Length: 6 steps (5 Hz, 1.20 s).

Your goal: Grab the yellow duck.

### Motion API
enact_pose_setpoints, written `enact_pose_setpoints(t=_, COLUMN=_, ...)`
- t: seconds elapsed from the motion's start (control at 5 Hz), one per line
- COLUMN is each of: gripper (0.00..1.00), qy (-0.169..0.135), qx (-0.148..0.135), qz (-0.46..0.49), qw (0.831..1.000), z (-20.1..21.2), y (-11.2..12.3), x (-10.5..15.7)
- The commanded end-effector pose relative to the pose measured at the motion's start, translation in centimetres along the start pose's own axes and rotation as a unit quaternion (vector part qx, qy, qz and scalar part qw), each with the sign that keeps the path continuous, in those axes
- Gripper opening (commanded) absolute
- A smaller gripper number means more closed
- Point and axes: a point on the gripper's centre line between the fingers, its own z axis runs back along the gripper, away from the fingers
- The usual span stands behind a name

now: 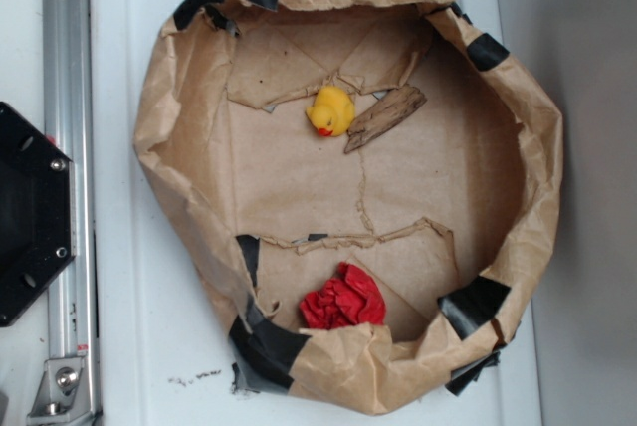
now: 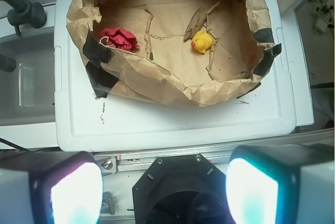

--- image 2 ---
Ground clear plastic container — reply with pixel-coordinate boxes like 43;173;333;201
1;27;55;126

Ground black octagonal mount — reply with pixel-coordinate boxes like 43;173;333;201
132;154;234;223

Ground brown paper bag tray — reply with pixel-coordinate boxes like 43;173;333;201
66;0;282;107

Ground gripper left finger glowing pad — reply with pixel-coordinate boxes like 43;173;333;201
1;151;103;223

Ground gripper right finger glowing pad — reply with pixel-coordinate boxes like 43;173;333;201
226;144;334;223

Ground piece of driftwood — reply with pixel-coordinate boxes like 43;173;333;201
183;7;207;42

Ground yellow rubber duck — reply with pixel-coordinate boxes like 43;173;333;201
192;31;213;54

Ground white plastic bin lid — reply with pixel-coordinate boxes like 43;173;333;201
54;0;297;152

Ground red crumpled cloth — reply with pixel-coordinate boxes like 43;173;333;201
99;28;139;51

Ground aluminium frame rail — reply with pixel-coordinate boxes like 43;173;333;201
93;128;334;175

